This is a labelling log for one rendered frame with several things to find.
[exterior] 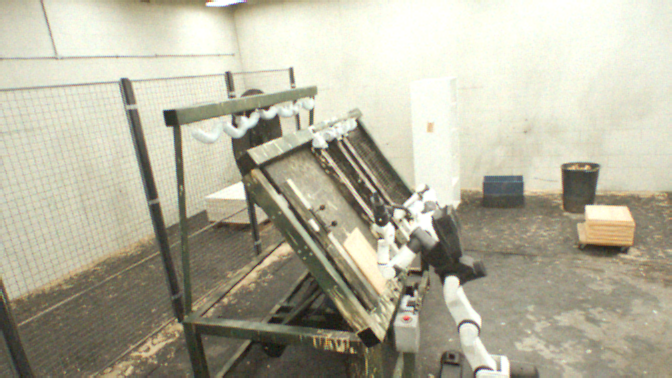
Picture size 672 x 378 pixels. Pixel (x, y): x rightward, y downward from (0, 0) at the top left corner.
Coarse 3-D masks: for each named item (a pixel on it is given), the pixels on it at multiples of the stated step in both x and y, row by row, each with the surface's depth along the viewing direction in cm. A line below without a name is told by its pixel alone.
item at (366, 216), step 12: (324, 144) 314; (324, 156) 313; (324, 168) 316; (336, 168) 317; (336, 180) 316; (348, 192) 316; (360, 204) 315; (360, 216) 318; (372, 216) 319; (372, 228) 318; (396, 252) 317
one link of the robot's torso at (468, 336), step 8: (464, 328) 272; (472, 328) 270; (464, 336) 273; (472, 336) 271; (464, 344) 275; (472, 344) 274; (480, 344) 283; (472, 352) 279; (480, 352) 278; (472, 360) 282; (480, 360) 280; (488, 360) 282; (472, 368) 284; (480, 368) 280; (488, 368) 278
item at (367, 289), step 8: (288, 184) 259; (296, 200) 261; (304, 200) 262; (304, 208) 261; (312, 216) 260; (320, 232) 262; (328, 240) 262; (336, 240) 266; (336, 248) 261; (336, 256) 263; (344, 256) 262; (344, 264) 263; (352, 264) 264; (352, 272) 263; (360, 280) 263; (368, 288) 264; (368, 296) 264; (376, 296) 266
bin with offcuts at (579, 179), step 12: (564, 168) 634; (576, 168) 626; (588, 168) 607; (600, 168) 595; (564, 180) 616; (576, 180) 600; (588, 180) 596; (564, 192) 623; (576, 192) 606; (588, 192) 602; (564, 204) 629; (576, 204) 612; (588, 204) 608
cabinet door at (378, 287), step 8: (352, 232) 293; (352, 240) 286; (360, 240) 295; (344, 248) 274; (352, 248) 281; (360, 248) 289; (368, 248) 298; (352, 256) 274; (360, 256) 283; (368, 256) 292; (376, 256) 300; (360, 264) 277; (368, 264) 285; (376, 264) 294; (368, 272) 279; (376, 272) 288; (368, 280) 275; (376, 280) 282; (384, 280) 290; (376, 288) 276
